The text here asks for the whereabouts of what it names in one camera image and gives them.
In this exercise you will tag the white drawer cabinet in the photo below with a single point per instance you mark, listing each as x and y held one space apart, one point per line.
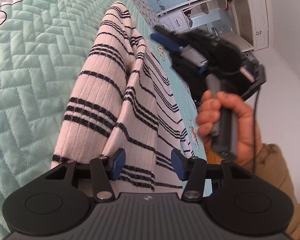
177 22

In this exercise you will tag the person's right forearm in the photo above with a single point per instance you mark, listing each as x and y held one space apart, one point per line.
277 180

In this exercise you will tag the white upper cabinets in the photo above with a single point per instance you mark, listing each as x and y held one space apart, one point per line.
257 12

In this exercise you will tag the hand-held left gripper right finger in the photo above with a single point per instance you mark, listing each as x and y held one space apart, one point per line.
177 163

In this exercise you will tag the person's right hand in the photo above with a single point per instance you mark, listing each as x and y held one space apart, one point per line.
245 130

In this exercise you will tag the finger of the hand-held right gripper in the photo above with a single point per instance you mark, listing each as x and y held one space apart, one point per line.
165 42
170 33

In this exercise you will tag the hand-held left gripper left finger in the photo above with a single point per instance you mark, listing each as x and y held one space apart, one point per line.
117 163

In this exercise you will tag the quilted bee print bedspread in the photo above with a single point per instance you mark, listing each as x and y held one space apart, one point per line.
27 67

